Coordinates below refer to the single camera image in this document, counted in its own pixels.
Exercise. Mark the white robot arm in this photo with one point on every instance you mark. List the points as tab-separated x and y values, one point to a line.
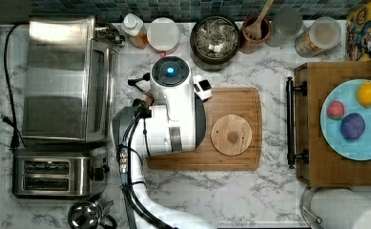
174	122

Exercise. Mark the black tea bag canister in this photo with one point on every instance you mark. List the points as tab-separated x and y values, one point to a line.
214	42

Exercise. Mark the round wooden lid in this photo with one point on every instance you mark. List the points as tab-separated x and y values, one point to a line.
231	135

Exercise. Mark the bamboo cutting board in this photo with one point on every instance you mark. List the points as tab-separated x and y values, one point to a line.
225	101

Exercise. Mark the pink lidded mug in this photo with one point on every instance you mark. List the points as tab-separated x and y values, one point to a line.
163	35

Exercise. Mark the brown utensil crock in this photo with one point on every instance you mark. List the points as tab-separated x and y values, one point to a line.
248	44

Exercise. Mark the amber bottle white cap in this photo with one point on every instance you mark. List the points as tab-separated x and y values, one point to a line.
134	27

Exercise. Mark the wooden spoon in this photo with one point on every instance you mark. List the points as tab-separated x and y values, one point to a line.
253	31

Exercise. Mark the stainless steel toaster oven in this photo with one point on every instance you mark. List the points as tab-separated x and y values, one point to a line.
69	79

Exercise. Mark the stainless steel slot toaster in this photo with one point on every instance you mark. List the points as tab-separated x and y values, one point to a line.
59	174

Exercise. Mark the clear drinking glass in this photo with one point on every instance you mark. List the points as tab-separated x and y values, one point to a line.
285	25

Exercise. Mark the stainless steel kettle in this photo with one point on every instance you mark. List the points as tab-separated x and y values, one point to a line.
91	214

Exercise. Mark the red toy strawberry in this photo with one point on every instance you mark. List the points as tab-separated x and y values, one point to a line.
335	110

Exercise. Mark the wooden cart top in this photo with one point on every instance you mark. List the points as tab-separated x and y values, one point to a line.
325	167

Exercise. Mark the chrome paper towel holder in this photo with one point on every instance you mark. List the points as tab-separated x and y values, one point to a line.
312	220

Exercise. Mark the clear jar with cereal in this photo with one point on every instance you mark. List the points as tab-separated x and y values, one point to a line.
324	34

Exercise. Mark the purple toy plum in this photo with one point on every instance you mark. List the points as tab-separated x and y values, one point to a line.
352	126

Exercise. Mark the yellow toy lemon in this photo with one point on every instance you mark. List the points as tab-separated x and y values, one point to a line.
364	94

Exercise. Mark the light blue plate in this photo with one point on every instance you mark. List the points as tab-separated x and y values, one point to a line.
357	149

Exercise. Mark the yellow cereal box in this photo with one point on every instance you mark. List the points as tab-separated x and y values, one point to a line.
358	36

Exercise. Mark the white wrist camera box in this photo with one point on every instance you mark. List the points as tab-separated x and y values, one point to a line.
202	87

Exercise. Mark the black metal handle bar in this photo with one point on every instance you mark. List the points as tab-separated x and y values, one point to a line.
290	115

